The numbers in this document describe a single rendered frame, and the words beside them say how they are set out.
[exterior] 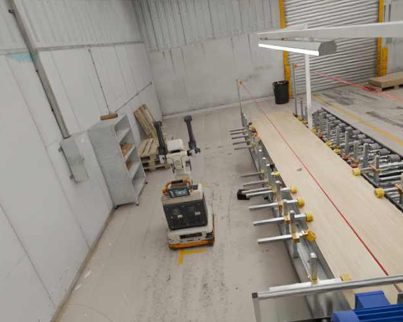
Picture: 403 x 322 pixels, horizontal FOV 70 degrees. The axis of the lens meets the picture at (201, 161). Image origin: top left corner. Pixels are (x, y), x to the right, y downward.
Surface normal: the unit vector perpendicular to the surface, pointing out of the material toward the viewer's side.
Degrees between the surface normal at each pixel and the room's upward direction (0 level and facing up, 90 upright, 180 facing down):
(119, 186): 90
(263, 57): 90
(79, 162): 90
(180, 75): 90
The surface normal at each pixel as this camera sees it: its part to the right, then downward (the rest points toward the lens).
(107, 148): -0.02, 0.39
